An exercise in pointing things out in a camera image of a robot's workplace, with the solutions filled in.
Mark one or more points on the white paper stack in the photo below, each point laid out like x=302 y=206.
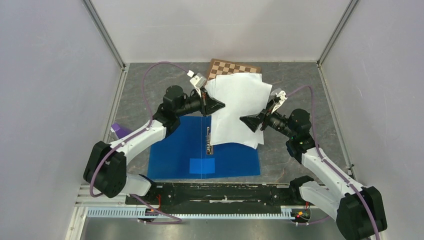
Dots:
x=243 y=94

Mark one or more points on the purple stapler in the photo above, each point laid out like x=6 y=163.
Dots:
x=120 y=131

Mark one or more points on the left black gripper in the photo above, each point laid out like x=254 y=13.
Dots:
x=208 y=102

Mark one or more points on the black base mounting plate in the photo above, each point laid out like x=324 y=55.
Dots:
x=222 y=198

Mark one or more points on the wooden chessboard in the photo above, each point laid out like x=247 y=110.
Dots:
x=224 y=67

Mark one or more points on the grey slotted cable duct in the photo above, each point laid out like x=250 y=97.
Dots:
x=141 y=213

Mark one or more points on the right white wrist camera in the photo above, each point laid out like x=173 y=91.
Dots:
x=279 y=97

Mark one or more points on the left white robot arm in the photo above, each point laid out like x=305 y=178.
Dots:
x=106 y=169

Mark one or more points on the metal folder clip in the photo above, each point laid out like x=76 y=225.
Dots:
x=209 y=145

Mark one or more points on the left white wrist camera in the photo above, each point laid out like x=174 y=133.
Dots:
x=197 y=80

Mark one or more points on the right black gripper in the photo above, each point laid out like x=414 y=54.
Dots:
x=253 y=120

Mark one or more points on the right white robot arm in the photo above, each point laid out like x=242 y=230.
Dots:
x=358 y=210

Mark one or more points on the blue folder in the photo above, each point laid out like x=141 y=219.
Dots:
x=186 y=154

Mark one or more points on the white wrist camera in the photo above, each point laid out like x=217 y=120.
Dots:
x=279 y=97
x=197 y=80

